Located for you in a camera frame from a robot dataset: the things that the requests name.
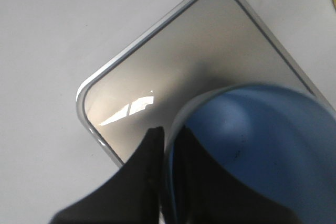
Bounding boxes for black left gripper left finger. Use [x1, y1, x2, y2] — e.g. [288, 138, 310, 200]
[50, 126, 164, 223]

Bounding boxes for light blue plastic cup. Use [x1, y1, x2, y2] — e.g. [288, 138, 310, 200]
[165, 84, 335, 223]

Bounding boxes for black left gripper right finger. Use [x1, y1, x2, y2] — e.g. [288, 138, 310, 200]
[161, 126, 301, 223]

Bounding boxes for silver electronic kitchen scale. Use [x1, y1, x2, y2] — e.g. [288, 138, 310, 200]
[76, 0, 328, 167]

